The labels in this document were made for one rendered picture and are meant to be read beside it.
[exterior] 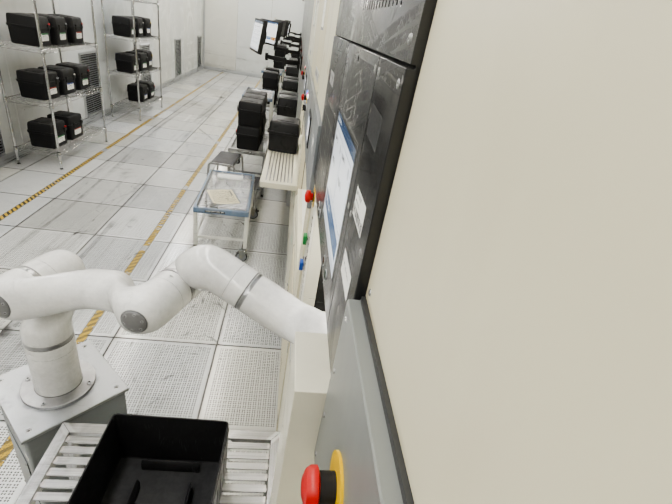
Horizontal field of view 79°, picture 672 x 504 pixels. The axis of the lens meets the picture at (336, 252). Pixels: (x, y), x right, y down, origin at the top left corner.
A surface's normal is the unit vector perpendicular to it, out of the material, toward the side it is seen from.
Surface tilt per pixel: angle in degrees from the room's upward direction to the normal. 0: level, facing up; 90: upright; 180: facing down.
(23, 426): 0
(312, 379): 0
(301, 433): 90
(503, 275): 90
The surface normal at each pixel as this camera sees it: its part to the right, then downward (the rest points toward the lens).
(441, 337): -0.98, -0.11
